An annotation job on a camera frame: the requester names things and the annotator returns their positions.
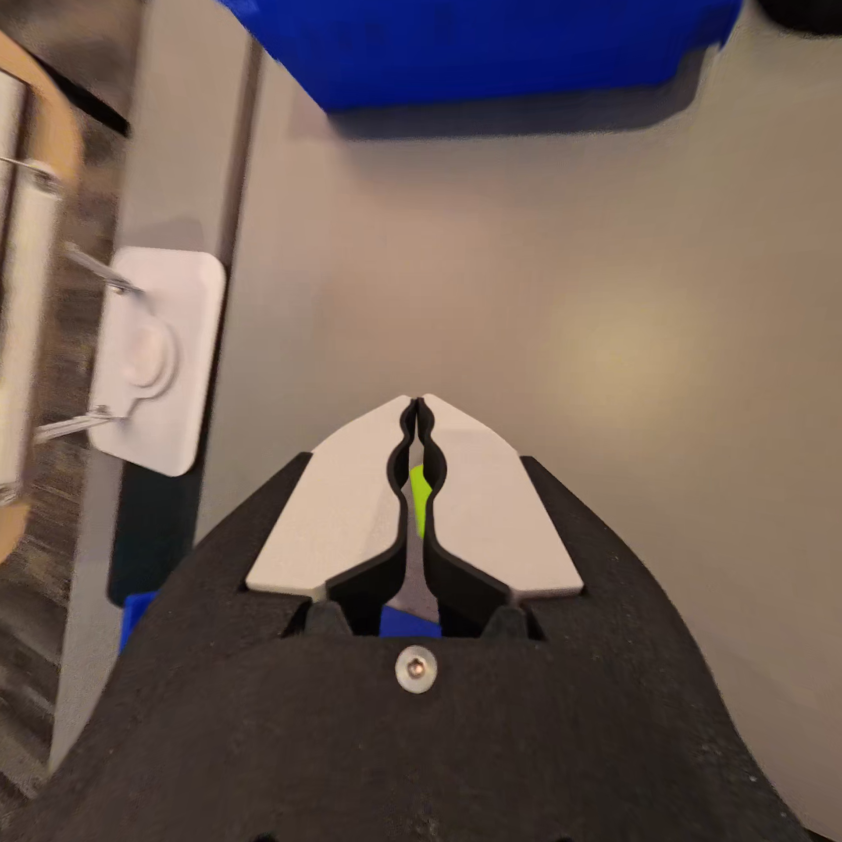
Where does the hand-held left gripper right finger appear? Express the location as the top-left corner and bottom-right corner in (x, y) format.
(416, 395), (584, 609)

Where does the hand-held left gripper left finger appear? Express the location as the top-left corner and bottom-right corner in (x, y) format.
(244, 395), (419, 606)

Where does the green magnetic cube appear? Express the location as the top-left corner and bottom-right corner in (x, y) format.
(406, 464), (435, 540)

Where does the blue plastic bin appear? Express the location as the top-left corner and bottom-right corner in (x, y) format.
(218, 0), (744, 113)
(119, 592), (442, 655)

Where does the white sign stand base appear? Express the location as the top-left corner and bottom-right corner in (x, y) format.
(86, 246), (227, 477)

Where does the wooden instruction sign board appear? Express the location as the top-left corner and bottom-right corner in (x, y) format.
(0, 29), (86, 567)

